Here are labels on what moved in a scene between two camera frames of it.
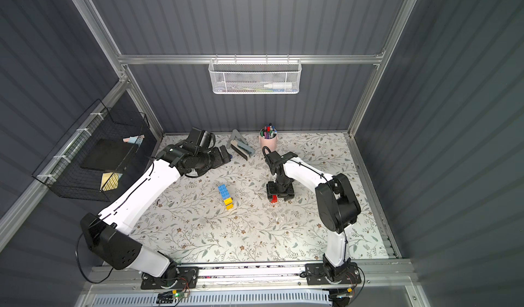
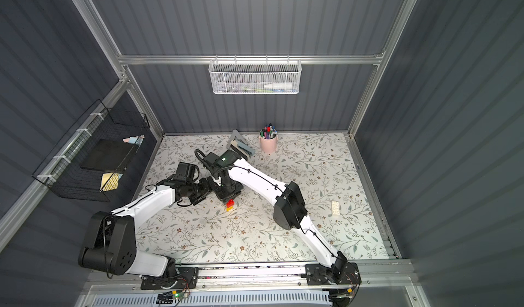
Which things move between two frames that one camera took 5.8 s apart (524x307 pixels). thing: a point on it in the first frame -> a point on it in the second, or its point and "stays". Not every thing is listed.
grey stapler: [239, 144] stays
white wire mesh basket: [255, 76] stays
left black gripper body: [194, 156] -> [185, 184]
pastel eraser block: [137, 139] stays
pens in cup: [268, 132] stays
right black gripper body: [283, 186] -> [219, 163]
